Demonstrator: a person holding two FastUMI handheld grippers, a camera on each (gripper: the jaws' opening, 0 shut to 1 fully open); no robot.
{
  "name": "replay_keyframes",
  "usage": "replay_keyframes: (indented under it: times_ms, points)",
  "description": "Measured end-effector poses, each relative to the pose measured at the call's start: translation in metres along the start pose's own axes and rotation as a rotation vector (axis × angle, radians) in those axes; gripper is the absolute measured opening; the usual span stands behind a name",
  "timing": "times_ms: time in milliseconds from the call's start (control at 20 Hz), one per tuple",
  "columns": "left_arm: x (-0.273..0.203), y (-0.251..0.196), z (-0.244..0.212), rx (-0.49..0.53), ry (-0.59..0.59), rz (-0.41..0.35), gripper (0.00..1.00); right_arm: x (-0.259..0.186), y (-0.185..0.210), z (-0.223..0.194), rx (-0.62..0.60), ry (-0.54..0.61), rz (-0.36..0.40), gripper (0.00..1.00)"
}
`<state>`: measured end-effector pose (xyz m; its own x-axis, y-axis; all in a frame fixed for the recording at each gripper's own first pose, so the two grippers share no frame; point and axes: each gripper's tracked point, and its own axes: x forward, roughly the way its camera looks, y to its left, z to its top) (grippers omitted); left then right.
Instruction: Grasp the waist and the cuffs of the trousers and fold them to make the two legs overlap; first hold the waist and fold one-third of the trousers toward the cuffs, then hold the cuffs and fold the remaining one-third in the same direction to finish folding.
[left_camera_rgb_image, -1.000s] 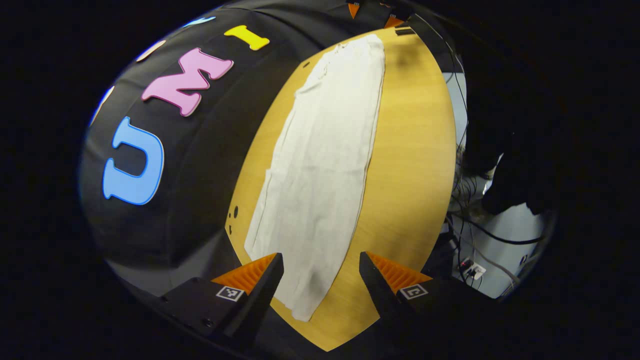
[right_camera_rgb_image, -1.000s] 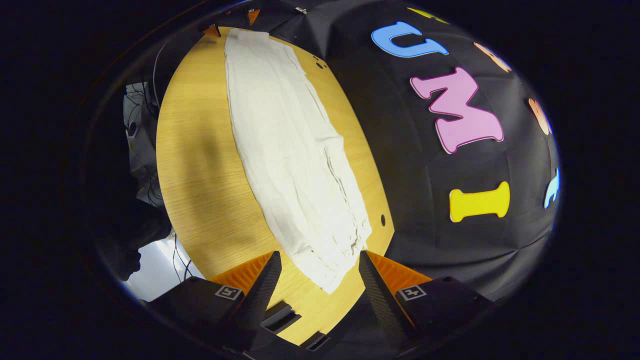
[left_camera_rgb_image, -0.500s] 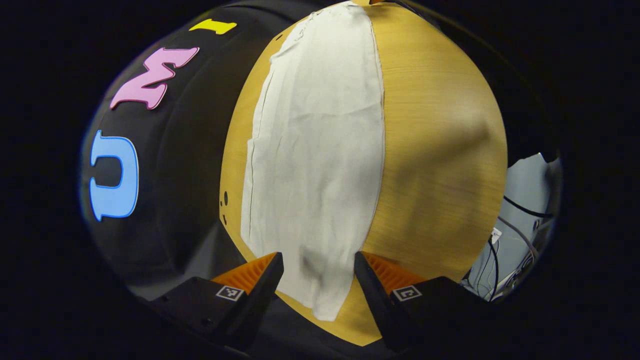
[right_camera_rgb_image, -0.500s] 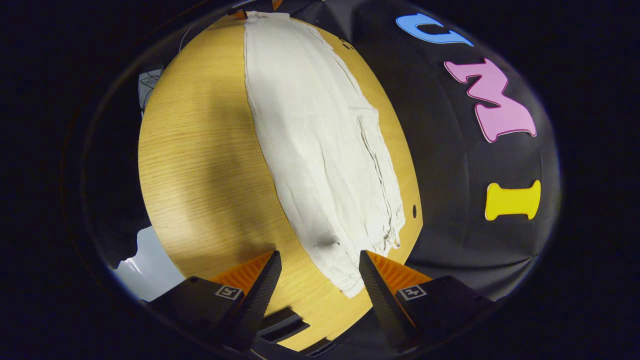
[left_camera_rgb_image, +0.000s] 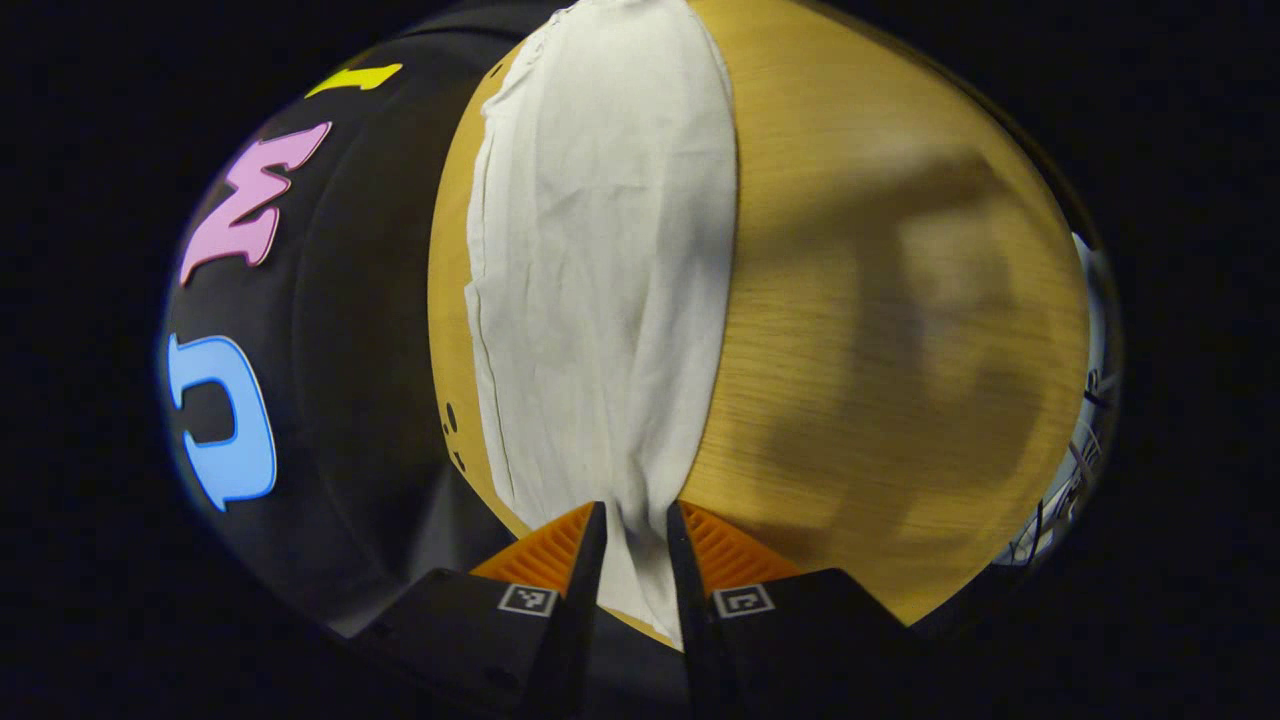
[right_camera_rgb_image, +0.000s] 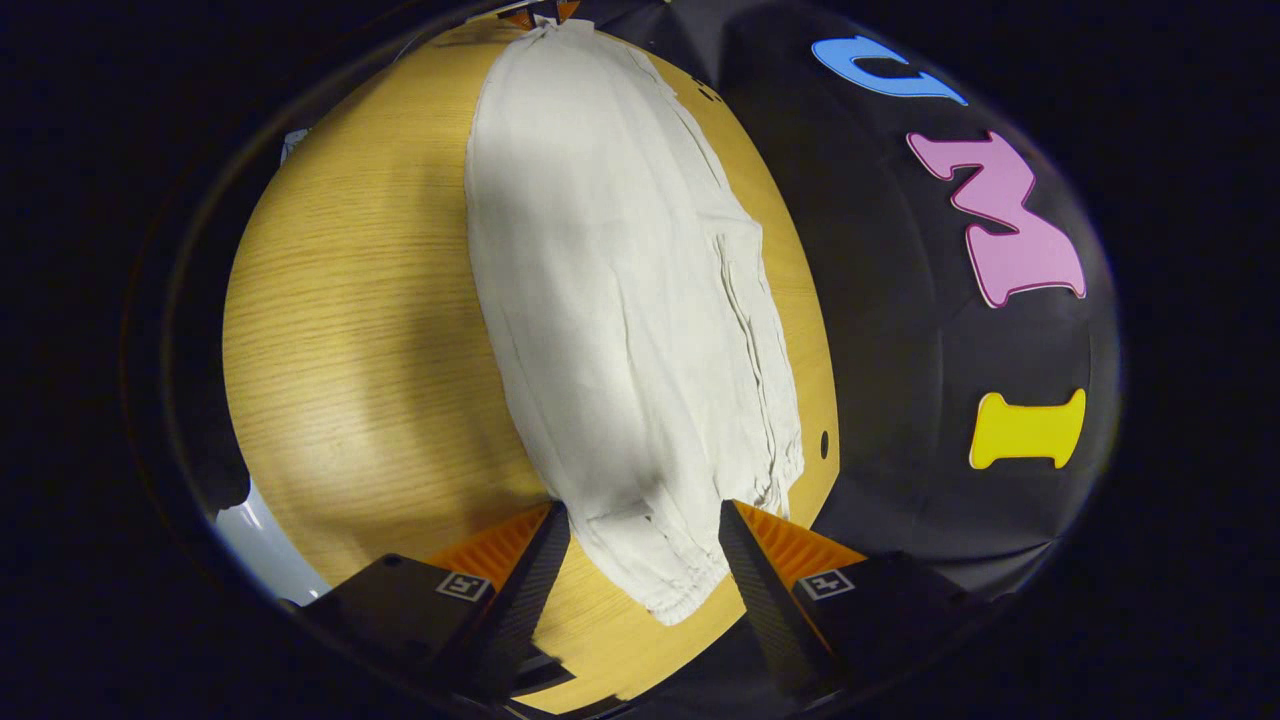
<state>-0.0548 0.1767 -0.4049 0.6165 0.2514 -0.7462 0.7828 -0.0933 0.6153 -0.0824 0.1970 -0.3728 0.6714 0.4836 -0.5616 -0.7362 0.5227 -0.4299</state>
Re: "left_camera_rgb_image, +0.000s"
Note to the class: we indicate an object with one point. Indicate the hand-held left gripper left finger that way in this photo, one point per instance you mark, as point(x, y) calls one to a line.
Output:
point(588, 590)

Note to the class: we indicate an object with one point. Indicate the black backdrop cloth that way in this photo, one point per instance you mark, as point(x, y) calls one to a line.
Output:
point(360, 300)

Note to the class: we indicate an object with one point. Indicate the white jeans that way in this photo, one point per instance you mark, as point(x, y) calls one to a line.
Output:
point(600, 300)

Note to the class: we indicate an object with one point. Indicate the metal frame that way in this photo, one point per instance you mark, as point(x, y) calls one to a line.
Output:
point(1085, 440)

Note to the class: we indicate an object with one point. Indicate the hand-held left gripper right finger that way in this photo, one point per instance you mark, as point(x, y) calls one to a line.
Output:
point(690, 610)

